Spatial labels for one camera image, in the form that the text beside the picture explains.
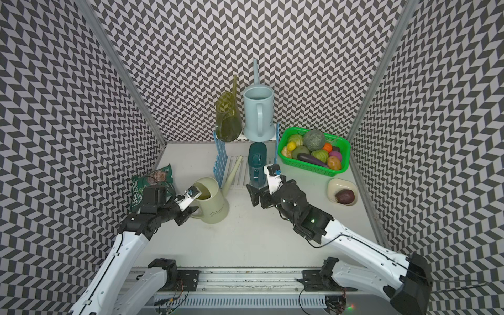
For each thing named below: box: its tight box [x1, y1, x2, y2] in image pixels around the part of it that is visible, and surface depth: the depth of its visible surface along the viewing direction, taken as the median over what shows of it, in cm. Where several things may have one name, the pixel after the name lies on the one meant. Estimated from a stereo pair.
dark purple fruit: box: [335, 189, 356, 205], surface depth 93 cm
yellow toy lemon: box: [287, 141, 296, 151], surface depth 107 cm
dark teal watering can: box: [248, 141, 268, 189], surface depth 90 cm
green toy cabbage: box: [311, 148, 329, 163], surface depth 104 cm
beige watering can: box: [190, 155, 243, 224], surface depth 81 cm
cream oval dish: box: [326, 177, 359, 207], surface depth 97 cm
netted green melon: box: [303, 129, 326, 152], surface depth 104 cm
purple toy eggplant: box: [296, 152, 329, 168], surface depth 104 cm
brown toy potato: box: [327, 156, 342, 171], surface depth 101 cm
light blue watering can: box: [242, 58, 276, 142], surface depth 71 cm
